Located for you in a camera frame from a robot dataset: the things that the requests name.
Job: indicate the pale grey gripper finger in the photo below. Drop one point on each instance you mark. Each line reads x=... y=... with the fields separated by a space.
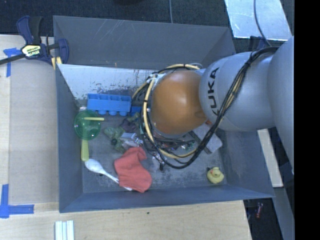
x=128 y=135
x=132 y=143

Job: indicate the purple and green toy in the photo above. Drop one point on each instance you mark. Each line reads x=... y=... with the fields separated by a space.
x=128 y=125

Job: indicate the red cloth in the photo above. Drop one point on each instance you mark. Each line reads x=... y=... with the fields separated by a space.
x=132 y=170

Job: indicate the white plastic spoon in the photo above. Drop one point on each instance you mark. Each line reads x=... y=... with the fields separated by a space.
x=96 y=166

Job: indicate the grey metal bin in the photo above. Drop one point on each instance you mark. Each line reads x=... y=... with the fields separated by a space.
x=140 y=46

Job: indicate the pale wood board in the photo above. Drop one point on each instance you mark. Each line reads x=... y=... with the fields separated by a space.
x=32 y=134

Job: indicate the green toy figure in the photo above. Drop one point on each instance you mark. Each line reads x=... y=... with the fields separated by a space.
x=115 y=133

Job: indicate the grey rectangular block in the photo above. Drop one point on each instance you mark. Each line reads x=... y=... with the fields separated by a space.
x=213 y=142

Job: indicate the small blue block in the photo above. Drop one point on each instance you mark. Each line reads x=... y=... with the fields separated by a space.
x=136 y=109

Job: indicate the blue toy building brick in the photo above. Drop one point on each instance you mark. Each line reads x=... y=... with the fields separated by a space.
x=107 y=102

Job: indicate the yellow rubber duck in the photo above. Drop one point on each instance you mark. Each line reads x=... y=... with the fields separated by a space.
x=215 y=176

